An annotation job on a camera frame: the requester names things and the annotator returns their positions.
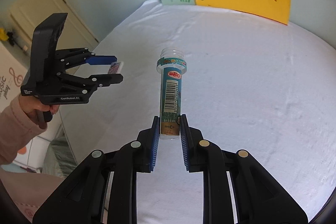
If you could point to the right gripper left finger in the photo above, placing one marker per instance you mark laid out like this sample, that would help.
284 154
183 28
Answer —
103 187

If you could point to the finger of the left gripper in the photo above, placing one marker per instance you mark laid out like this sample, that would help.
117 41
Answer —
90 58
94 82

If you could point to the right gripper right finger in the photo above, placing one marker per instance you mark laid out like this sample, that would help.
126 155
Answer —
236 187

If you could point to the small white pink packet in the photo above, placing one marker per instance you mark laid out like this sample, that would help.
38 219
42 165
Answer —
115 68

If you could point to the clear plastic tube bottle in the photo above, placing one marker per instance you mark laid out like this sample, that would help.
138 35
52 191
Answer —
171 66

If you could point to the person's left hand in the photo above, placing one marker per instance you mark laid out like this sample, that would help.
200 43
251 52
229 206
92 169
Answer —
31 106

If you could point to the white wardrobe with music decals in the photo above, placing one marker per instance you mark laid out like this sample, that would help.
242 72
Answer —
12 75

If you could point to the grey-green satin bed cover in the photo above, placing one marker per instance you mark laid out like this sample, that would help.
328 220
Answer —
59 160

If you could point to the white door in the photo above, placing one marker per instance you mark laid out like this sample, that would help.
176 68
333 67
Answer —
29 13

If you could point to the white blue-trimmed table cloth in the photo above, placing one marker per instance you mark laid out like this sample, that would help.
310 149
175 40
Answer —
251 83

